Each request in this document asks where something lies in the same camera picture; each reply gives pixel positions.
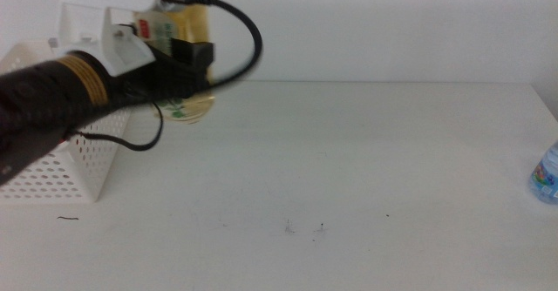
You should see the yellow tea bottle green label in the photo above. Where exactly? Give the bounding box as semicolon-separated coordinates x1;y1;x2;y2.
133;0;217;125

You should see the thin black cable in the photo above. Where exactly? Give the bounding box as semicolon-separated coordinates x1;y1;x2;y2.
65;102;165;153

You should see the white perforated plastic basket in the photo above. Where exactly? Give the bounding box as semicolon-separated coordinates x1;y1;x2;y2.
0;37;133;204

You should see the clear water bottle blue cap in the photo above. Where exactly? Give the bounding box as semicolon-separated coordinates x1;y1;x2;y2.
527;139;558;206

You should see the thick black braided cable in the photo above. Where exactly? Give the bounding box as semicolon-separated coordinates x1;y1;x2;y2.
160;0;264;92

